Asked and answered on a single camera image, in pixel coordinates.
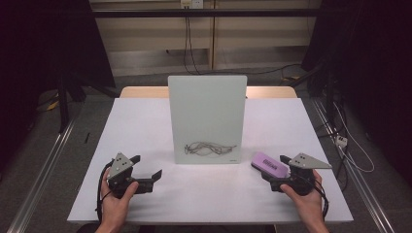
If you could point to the black metal stand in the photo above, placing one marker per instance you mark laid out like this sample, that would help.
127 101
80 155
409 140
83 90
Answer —
63 106

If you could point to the black curtain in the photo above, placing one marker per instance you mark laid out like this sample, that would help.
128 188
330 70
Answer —
372 64
42 48

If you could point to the white whiteboard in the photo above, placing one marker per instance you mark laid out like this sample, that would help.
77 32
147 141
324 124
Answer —
207 113

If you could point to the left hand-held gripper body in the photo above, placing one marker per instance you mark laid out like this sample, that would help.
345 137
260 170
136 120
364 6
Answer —
118 165

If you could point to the black horizontal bar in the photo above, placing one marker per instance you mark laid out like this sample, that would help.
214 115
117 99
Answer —
226 12

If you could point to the person's left hand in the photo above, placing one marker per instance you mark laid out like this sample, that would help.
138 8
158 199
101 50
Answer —
114 207

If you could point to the white power strip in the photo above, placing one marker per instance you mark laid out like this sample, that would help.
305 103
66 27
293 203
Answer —
341 140

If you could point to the person's right hand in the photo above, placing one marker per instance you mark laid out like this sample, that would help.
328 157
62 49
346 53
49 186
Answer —
307 204

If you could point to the aluminium floor rail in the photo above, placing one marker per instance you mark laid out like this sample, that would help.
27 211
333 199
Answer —
359 181
42 178

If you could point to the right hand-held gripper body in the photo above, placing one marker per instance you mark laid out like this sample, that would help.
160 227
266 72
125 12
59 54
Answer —
302 176

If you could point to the wooden table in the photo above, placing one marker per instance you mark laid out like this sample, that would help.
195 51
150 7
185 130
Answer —
142 92

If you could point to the white wall outlet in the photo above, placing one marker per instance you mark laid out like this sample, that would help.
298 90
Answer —
191 3

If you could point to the purple whiteboard eraser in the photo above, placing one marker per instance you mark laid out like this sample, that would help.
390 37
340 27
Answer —
270 165

